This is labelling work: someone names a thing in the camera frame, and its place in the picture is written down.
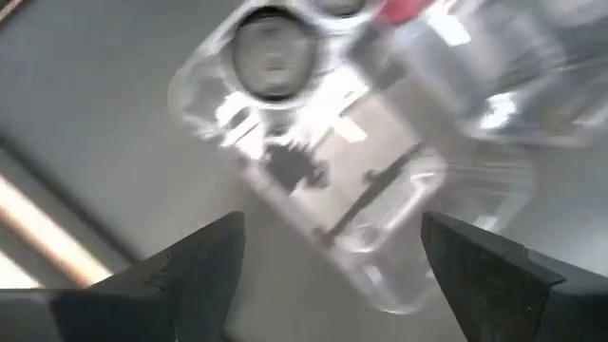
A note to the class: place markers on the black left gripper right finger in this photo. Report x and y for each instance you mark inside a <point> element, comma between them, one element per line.
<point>499,294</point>

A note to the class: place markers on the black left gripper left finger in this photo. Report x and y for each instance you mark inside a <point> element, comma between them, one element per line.
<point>180,294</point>

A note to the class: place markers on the clear plastic storage bin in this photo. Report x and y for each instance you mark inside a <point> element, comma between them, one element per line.
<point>499,109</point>
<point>332,190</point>

